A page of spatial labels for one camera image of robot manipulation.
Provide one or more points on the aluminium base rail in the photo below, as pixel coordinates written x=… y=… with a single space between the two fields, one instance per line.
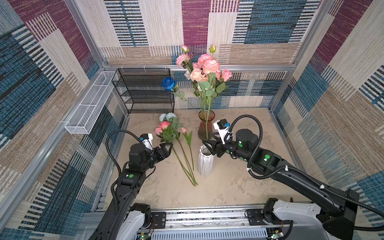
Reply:
x=211 y=223

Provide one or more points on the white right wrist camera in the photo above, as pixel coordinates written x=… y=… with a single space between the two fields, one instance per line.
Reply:
x=222 y=127

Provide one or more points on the blue rose stem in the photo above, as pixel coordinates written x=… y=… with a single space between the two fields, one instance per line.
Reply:
x=171 y=85

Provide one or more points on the pale peach carnation spray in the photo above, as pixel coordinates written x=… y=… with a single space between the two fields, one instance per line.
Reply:
x=183 y=58

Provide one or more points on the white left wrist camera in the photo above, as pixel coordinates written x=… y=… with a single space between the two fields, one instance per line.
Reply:
x=146 y=139

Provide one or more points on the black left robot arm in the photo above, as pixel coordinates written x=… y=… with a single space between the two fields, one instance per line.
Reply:
x=124 y=219

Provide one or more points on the black wire shelf rack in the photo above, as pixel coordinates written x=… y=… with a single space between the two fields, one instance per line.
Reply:
x=141 y=90

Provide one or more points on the pink rose spray stem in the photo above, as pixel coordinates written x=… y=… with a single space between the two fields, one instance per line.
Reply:
x=223 y=77

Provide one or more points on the pink carnation spray stem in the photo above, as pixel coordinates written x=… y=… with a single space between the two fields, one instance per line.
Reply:
x=210 y=68

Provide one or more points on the white wire mesh basket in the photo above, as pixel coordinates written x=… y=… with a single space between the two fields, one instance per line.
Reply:
x=87 y=112

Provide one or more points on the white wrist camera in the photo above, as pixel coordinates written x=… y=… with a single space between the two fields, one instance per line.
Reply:
x=222 y=127
x=146 y=139

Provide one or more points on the pile of artificial flowers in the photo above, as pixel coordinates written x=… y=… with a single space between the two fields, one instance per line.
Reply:
x=169 y=130

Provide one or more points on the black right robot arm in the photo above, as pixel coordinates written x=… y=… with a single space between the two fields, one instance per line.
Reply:
x=331 y=209

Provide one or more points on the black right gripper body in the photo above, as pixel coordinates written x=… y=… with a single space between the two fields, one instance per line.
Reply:
x=218 y=146

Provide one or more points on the red glass vase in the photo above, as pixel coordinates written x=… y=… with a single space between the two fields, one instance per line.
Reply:
x=206 y=128

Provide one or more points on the white ribbed ceramic vase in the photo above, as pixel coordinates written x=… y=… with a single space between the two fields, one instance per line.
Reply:
x=205 y=161

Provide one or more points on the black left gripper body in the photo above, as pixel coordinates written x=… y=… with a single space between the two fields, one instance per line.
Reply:
x=157 y=156

